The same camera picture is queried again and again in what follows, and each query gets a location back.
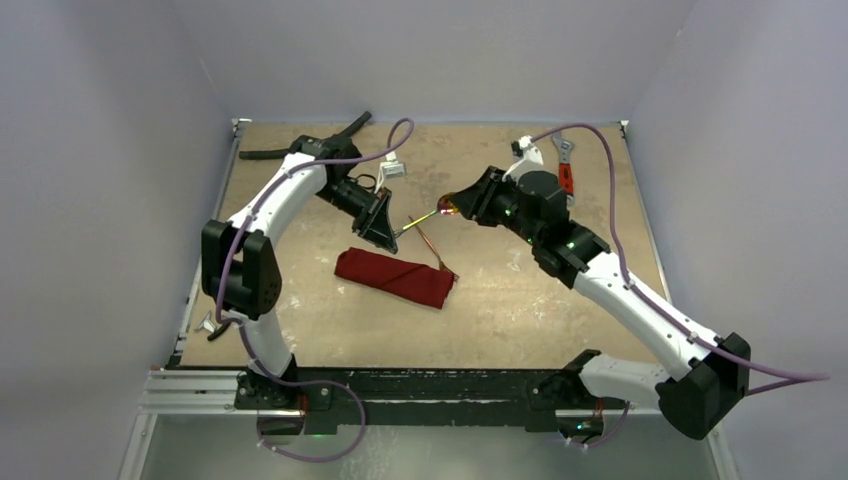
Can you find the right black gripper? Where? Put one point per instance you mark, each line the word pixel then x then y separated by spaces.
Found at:
pixel 488 196

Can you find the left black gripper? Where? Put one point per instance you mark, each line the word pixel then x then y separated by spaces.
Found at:
pixel 375 227

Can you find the dark red cloth napkin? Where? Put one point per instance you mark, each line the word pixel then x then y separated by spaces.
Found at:
pixel 415 282

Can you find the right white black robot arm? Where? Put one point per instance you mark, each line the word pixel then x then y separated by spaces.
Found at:
pixel 698 375

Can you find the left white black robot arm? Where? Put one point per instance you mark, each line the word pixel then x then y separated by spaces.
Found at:
pixel 239 268

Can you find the black foam tube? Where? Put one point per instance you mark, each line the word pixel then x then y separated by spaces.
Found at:
pixel 273 154

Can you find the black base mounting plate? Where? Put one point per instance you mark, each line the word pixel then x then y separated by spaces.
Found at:
pixel 324 398

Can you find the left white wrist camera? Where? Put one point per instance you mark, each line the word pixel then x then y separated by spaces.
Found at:
pixel 389 168

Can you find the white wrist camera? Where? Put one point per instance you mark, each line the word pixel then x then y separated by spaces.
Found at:
pixel 527 157
pixel 389 168

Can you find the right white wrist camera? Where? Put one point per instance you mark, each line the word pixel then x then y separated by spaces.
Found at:
pixel 527 157

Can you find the adjustable wrench red handle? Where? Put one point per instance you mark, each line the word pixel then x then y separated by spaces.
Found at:
pixel 565 175

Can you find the aluminium rail frame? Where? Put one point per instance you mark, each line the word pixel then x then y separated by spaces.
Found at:
pixel 503 313

